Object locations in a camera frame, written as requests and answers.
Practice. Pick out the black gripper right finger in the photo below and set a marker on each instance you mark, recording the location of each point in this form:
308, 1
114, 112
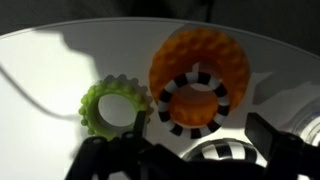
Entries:
287, 155

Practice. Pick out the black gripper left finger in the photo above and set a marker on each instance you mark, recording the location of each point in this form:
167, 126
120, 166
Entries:
130, 153

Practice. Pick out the round white pedestal table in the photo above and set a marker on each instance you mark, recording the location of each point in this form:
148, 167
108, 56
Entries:
46, 70

